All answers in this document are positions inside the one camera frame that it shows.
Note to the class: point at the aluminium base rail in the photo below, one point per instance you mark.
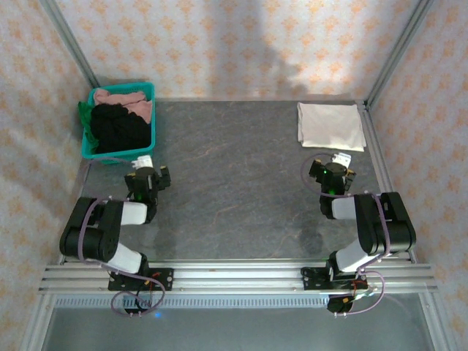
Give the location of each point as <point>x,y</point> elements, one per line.
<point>237,278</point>

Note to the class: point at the white printed t-shirt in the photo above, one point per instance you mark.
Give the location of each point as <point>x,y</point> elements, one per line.
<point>329,124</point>

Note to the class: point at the green garment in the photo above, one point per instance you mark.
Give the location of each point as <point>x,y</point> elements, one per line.
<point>85,113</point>

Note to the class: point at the aluminium frame post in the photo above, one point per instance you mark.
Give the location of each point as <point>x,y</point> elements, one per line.
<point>69,40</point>
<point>34,325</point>
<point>438,325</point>
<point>398,47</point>

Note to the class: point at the black garment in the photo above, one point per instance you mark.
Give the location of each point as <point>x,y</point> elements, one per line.
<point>113,128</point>

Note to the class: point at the pink garment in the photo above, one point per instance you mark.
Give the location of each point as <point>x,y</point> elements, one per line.
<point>120,99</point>

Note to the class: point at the teal plastic basket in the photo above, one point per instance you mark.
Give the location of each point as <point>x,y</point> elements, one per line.
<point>109,159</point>

